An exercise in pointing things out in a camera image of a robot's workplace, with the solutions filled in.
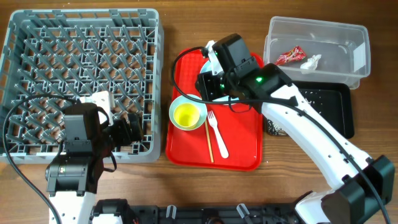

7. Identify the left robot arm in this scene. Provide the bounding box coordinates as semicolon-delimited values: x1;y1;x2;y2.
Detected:
45;103;144;223

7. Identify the red plastic tray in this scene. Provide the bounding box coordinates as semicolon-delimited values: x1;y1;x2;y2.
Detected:
165;48;265;172

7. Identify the wooden chopstick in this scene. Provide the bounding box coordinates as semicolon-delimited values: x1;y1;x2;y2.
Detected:
204;121;214;163

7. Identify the food scraps pile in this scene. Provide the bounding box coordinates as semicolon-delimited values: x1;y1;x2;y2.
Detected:
266;90;315;136

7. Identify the grey dishwasher rack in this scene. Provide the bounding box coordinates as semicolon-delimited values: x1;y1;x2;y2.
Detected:
1;8;164;164

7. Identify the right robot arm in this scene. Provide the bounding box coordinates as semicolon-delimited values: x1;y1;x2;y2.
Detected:
195;34;395;223

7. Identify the black plastic tray bin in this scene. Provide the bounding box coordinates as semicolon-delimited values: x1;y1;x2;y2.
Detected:
294;81;354;139

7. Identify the light green left bowl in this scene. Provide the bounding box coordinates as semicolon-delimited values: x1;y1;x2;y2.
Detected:
169;96;207;131

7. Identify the clear plastic bin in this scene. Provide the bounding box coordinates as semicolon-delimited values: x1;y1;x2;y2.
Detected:
263;16;371;90

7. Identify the light blue plate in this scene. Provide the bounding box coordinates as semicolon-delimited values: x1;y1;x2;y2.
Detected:
195;61;238;105

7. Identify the red snack wrapper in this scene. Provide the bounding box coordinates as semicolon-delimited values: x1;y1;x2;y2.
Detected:
275;45;307;65

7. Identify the yellow plastic cup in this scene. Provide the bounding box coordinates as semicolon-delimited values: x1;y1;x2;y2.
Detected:
174;103;200;129

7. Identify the white napkin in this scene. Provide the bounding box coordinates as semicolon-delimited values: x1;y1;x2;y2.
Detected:
300;54;322;70

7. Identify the white plastic fork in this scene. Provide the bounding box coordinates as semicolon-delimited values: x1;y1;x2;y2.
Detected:
207;111;229;159

